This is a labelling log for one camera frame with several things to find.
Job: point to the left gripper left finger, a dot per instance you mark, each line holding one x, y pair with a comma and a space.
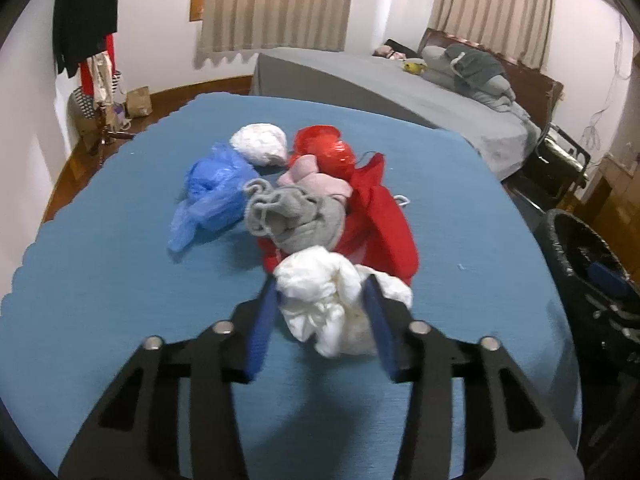
263, 312

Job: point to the white cloth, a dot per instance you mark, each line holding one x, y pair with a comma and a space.
322, 300

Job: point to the pink sock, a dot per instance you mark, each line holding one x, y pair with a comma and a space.
306, 174

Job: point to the red plastic bag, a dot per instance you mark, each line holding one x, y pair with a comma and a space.
333, 155

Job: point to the grey sock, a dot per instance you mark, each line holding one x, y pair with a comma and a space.
291, 217

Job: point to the black jacket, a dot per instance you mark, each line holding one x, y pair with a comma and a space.
79, 31

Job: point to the beige curtain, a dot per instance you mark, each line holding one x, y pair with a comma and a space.
518, 30
229, 27

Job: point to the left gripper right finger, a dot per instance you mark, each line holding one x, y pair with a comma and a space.
380, 310

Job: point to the wooden coat rack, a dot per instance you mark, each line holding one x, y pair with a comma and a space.
101, 65

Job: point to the brown paper bag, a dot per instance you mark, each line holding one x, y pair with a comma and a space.
139, 103

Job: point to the checkered basket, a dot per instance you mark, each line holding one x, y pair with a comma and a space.
84, 113

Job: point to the wooden headboard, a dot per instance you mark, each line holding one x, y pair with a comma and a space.
536, 92

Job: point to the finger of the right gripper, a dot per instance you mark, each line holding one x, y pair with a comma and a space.
605, 279

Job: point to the pile of grey bedding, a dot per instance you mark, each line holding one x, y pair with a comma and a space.
472, 73

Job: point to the black trash bin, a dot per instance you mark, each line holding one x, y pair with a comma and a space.
605, 331

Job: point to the left beige curtain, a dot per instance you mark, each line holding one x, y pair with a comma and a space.
229, 27

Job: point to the red cloth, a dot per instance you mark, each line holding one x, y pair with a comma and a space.
376, 233

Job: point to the right beige curtain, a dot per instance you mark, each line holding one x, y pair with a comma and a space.
518, 30

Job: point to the yellow plush toy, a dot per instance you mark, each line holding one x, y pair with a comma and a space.
414, 68

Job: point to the white crumpled paper ball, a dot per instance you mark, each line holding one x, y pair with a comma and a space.
261, 144

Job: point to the blue plastic bag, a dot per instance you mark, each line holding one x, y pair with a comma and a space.
213, 197

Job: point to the black metal chair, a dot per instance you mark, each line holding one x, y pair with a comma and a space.
557, 165

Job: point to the grey bed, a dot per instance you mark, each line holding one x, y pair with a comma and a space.
381, 86

